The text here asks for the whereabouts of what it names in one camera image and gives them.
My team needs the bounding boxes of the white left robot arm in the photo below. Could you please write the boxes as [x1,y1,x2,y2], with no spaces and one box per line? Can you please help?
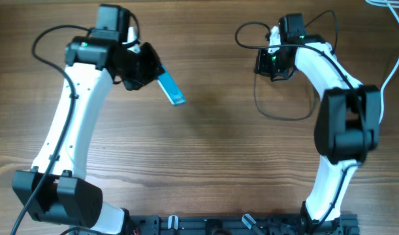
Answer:
[12,4,168,234]

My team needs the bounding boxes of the black charging cable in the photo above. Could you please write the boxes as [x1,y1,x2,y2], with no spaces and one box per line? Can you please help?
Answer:
[253,9,339,122]

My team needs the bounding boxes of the white power strip cord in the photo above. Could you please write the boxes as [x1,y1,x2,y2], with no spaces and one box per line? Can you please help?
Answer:
[365,0,399,125]

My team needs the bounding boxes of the Galaxy S25 smartphone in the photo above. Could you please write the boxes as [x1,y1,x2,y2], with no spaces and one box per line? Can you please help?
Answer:
[157,65,186,106]

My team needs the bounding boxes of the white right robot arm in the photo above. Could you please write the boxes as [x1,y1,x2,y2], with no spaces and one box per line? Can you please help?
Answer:
[255,13,380,229]

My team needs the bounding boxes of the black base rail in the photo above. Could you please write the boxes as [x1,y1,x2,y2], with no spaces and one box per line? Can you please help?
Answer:
[68,213,360,235]

